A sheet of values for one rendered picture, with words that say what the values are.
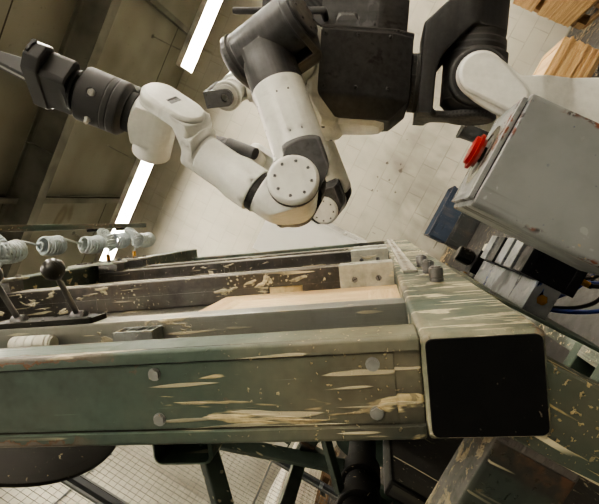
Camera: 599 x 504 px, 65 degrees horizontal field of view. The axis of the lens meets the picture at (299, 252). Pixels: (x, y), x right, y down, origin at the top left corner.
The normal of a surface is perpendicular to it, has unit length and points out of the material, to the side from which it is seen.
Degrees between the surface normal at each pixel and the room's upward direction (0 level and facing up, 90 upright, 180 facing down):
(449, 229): 90
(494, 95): 90
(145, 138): 105
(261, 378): 90
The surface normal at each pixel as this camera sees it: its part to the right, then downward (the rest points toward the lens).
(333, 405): -0.16, 0.07
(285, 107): 0.00, -0.23
